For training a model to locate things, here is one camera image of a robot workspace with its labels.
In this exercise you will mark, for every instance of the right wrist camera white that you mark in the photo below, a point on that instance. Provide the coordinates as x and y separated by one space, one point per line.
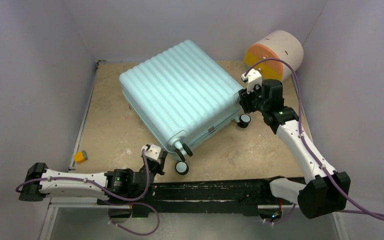
253 79

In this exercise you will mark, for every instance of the light blue suitcase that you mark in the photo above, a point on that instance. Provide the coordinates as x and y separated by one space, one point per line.
183 97

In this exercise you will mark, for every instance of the round pastel drawer cabinet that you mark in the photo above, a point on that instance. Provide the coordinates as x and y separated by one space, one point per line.
278 45

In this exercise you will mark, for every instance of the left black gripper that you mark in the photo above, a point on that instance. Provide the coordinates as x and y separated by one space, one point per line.
161 166

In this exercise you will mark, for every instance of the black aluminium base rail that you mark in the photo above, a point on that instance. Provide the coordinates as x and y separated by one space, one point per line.
248 197

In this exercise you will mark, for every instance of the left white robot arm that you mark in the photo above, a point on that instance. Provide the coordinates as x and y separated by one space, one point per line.
120 184

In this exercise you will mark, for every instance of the yellow grey small block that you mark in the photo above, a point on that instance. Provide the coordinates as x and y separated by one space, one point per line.
80 156

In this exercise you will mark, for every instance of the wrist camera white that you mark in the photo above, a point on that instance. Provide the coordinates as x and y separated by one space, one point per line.
253 79
152 152

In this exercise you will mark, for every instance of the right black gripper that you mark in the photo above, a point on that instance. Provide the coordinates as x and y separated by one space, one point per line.
246 98

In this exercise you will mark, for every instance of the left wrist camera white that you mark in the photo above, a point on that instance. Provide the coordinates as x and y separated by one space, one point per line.
152 152

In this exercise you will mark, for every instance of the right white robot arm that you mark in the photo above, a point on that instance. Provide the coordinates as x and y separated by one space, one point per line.
325 188

